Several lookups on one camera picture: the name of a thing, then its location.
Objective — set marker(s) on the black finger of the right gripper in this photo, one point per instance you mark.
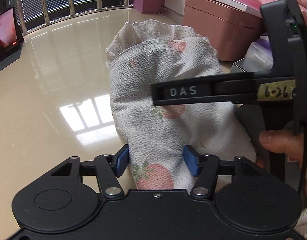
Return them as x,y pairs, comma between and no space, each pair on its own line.
235,88

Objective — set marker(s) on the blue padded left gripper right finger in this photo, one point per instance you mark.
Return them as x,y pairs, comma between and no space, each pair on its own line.
205,169

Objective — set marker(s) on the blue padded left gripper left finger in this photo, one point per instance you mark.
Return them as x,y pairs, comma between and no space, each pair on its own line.
108,169

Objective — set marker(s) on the person's right hand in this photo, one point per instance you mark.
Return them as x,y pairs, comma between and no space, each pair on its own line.
283,141

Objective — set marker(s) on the small grey white box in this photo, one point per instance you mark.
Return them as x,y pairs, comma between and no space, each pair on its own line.
248,65

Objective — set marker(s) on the purple plastic package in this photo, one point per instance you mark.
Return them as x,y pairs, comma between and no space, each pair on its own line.
259,52

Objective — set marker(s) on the large dusty pink storage box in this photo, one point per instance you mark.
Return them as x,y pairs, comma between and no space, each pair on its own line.
230,31

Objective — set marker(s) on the small pink cardboard box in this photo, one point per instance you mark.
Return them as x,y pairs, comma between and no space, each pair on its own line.
148,6

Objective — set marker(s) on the tablet with keyboard cover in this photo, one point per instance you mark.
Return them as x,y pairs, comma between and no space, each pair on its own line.
11,38

